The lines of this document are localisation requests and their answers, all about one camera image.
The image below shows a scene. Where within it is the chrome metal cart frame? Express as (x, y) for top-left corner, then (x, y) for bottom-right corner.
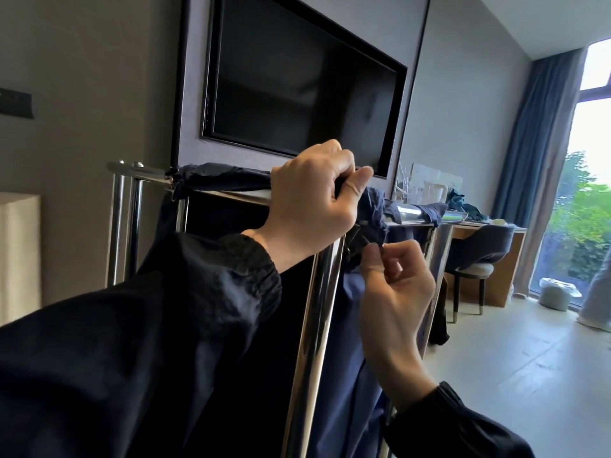
(106, 160), (470, 458)

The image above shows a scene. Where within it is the blue grey curtain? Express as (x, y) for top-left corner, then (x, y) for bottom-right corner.
(491, 46), (589, 297)

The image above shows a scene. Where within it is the person's left forearm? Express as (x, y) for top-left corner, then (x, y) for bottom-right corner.
(0, 232), (284, 458)

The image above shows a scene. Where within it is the blue crumpled garment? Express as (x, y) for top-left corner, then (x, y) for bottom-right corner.
(445, 187), (489, 222)

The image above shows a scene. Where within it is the light wooden desk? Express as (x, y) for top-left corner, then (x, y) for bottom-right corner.
(451, 218), (529, 309)

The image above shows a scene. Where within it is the large glass window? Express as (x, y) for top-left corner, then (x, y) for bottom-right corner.
(528, 36), (611, 312)

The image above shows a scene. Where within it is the navy blue fabric laundry bag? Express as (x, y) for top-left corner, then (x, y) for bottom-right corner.
(136, 162), (451, 458)

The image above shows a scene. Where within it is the person's left hand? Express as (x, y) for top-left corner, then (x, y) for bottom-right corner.
(241, 139), (375, 275)

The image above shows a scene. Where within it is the grey waste bin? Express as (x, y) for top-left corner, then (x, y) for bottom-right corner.
(538, 276), (583, 312)

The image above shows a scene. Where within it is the black wall television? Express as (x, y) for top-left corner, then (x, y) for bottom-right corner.
(200, 0), (409, 181)

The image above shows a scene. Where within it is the dark wall switch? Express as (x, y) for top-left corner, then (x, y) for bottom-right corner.
(0, 86), (35, 121)

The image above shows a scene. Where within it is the person's right hand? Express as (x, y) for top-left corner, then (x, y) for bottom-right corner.
(358, 241), (439, 413)

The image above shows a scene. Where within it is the clear acrylic organizer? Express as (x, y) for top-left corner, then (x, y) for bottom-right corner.
(393, 160), (465, 207)

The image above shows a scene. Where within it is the small wooden side table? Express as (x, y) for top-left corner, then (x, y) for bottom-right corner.
(0, 191), (43, 328)

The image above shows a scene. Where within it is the person's right forearm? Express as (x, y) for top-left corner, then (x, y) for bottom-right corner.
(381, 381), (537, 458)

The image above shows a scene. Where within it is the black metal chair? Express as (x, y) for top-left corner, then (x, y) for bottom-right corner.
(445, 223), (517, 326)

